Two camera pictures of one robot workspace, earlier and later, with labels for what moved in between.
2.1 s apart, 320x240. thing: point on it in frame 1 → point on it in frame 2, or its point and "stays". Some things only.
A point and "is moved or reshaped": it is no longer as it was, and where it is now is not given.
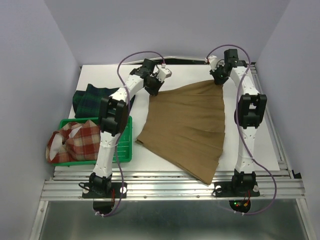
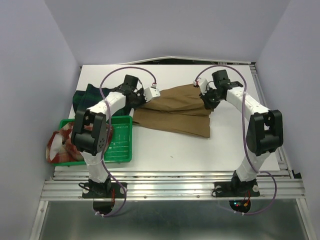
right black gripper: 218,81 → 208,104
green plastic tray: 124,151 stays
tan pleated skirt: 186,124 is moved or reshaped
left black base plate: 104,190 stays
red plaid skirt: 74,142 stays
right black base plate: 236,189 stays
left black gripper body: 153,81 → 138,99
